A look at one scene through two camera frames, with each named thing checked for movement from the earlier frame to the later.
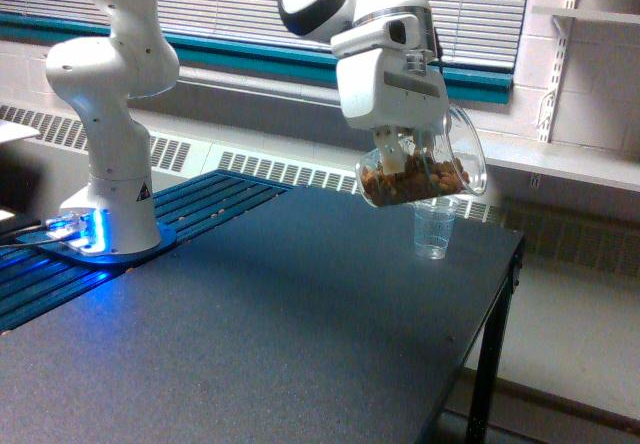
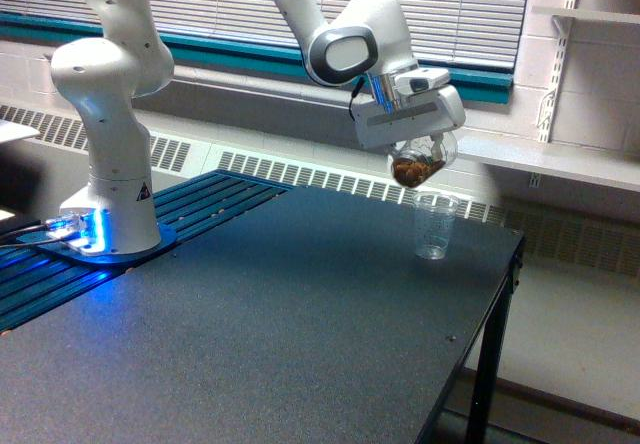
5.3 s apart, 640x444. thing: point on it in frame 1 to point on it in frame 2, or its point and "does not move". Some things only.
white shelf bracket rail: x=563 y=26 does not move
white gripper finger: x=423 y=146 to x=436 y=146
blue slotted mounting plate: x=38 y=270 does not move
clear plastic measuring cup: x=433 y=224 does not move
